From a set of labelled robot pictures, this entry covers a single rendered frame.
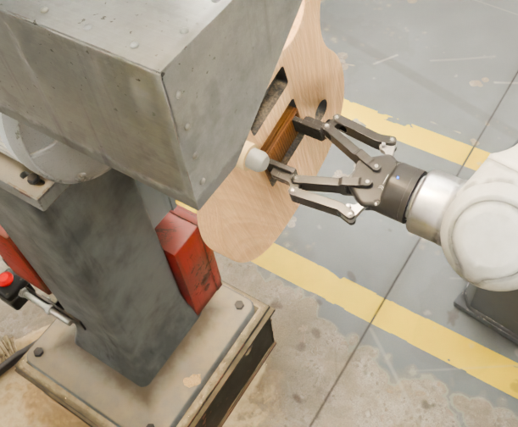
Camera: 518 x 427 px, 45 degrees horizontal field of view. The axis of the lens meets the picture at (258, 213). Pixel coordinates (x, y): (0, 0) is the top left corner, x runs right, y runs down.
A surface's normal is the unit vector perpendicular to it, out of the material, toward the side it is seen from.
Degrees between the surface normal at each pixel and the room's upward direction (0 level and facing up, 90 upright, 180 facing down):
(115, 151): 90
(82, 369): 24
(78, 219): 90
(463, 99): 0
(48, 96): 90
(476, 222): 49
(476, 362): 0
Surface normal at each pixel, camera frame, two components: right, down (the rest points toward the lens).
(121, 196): 0.84, 0.40
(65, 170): 0.54, 0.78
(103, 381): -0.30, -0.24
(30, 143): 0.47, 0.65
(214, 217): -0.55, 0.56
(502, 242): -0.49, 0.11
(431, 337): -0.09, -0.58
